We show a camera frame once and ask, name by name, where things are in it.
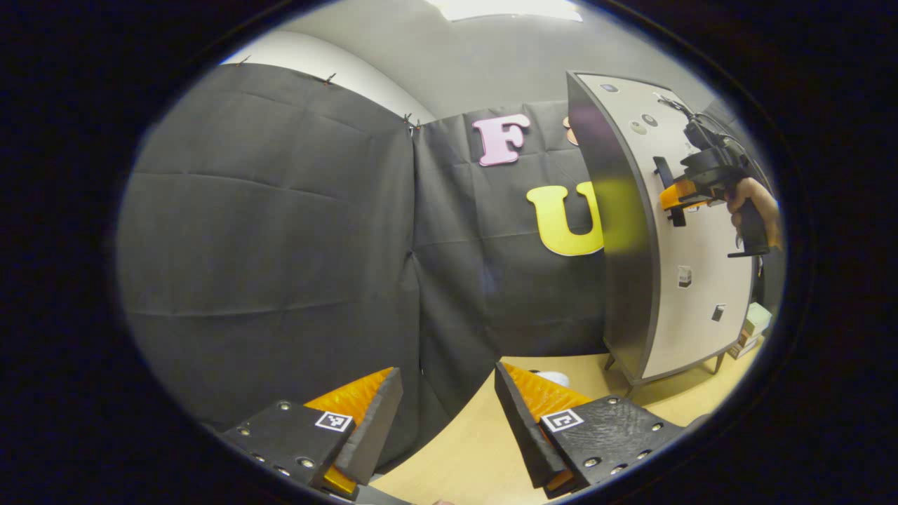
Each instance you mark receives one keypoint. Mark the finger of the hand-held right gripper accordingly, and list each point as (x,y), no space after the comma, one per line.
(680,195)

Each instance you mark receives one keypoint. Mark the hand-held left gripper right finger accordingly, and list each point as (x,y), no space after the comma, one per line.
(523,428)

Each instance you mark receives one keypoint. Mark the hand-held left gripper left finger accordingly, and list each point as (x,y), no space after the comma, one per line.
(375,428)

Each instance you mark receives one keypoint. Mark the white coaster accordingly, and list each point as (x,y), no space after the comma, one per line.
(558,379)

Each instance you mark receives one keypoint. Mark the beige cabinet door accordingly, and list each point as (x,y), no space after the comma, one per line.
(701,308)

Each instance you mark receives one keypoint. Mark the white book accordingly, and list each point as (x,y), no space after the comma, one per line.
(758,319)

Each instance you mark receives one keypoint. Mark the black backdrop cloth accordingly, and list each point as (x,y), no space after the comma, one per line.
(280,245)

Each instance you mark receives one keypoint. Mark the large ceiling light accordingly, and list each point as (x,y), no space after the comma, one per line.
(505,8)

